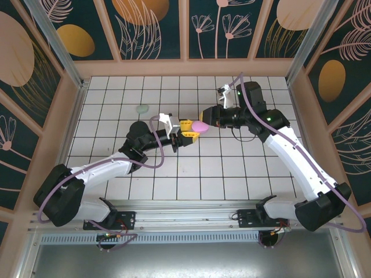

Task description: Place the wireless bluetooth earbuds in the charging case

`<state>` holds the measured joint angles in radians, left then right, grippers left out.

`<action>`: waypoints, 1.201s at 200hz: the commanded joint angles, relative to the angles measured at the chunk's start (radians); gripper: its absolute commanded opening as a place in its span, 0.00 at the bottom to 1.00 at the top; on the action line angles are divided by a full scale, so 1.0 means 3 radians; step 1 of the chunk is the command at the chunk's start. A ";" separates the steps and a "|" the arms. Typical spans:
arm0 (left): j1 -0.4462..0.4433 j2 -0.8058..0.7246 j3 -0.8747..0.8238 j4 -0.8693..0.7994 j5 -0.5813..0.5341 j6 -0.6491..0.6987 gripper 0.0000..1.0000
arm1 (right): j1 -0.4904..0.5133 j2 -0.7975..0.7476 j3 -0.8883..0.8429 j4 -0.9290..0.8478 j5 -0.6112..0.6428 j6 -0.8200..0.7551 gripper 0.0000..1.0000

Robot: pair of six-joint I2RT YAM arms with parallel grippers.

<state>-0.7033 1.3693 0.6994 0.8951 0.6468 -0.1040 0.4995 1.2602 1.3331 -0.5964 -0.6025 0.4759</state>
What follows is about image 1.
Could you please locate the aluminium side rail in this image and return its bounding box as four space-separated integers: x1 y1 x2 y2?
14 82 88 278
286 78 359 278

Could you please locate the small controller board with wires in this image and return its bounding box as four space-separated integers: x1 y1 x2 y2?
269 225 292 237
95 231 122 243

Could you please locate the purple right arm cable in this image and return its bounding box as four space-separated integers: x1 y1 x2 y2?
227 71 368 234

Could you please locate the pink earbuds charging case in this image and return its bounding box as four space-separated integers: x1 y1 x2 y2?
191 120 209 136

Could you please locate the slotted grey cable duct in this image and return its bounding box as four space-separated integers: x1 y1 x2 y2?
40 231 263 244

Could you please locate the grey metal front panel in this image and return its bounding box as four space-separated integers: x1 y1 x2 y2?
28 242 345 278

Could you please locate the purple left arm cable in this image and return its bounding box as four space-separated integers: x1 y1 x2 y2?
37 115 166 253

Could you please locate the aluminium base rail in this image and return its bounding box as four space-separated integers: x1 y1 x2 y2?
27 199 344 234

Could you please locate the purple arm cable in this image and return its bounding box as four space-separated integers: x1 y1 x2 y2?
37 115 166 253
227 71 368 234

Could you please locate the thin black cable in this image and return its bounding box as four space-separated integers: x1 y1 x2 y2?
230 126 256 142

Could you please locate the aluminium frame post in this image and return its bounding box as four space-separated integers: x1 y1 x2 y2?
23 0 89 89
285 0 347 86

